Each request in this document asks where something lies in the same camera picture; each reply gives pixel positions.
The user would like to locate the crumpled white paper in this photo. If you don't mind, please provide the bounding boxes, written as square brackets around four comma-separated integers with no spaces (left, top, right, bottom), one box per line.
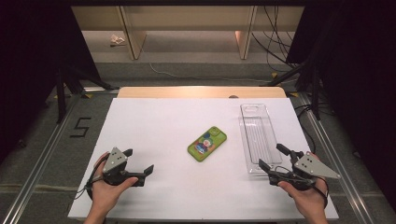
[109,34,126,48]

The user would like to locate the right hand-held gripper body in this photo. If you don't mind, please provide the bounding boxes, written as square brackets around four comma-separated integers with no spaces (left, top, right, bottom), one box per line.
[268,151,341,191]

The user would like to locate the black hanging cables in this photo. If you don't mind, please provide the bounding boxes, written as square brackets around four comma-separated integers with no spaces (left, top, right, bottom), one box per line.
[251,5,301,73]

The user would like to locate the clear plastic tray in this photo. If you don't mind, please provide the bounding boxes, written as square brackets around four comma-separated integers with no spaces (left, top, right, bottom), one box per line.
[238,103,284,175]

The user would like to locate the aluminium floor rail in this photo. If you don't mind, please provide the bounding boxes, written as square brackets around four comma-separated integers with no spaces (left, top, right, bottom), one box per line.
[1,92,82,224]
[297,92,375,224]

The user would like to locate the person's right hand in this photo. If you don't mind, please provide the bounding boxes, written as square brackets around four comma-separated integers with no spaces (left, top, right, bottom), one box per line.
[277,177,330,219]

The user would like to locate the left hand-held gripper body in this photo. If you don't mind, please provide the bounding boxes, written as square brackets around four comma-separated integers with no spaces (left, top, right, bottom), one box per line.
[102,147,147,188]

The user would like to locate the white floor cable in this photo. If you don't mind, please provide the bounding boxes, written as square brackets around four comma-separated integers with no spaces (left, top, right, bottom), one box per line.
[148,62,272,84]

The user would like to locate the black stand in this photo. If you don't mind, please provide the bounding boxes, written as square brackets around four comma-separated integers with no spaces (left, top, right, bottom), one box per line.
[55,64,120,125]
[260,60,323,121]

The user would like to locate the black curtain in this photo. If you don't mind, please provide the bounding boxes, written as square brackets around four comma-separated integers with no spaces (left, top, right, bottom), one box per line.
[0,0,102,162]
[286,0,396,213]

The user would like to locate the white table sheet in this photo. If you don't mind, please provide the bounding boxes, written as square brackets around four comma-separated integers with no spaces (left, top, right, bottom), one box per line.
[67,97,340,221]

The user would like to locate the light wooden desk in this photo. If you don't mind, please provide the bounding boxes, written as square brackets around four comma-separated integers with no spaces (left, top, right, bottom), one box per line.
[70,5,305,61]

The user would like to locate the person's left hand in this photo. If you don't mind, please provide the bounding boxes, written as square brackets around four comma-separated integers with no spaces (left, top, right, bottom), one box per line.
[90,151,139,215]

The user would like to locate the green snack packet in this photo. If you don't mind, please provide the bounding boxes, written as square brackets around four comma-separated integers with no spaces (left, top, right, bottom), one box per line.
[187,125,228,163]

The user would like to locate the black floor cable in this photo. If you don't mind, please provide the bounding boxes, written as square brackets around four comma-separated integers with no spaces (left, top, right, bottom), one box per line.
[293,104,318,155]

